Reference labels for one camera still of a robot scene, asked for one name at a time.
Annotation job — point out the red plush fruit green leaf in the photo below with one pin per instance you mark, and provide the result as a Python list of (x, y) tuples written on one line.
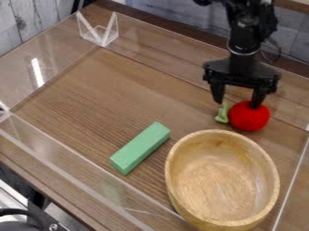
[(242, 117)]

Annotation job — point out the black clamp mount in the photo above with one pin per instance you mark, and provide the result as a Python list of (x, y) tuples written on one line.
[(23, 215)]

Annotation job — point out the green rectangular block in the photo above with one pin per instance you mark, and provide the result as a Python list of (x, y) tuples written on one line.
[(139, 147)]

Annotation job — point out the wooden oval bowl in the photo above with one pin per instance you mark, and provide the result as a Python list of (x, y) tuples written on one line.
[(222, 180)]

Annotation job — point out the clear acrylic tray walls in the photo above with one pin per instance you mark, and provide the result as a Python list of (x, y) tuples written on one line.
[(82, 88)]

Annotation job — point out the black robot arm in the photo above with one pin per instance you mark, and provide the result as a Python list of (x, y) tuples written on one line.
[(252, 22)]

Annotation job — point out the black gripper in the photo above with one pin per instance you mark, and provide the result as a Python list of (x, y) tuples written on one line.
[(242, 72)]

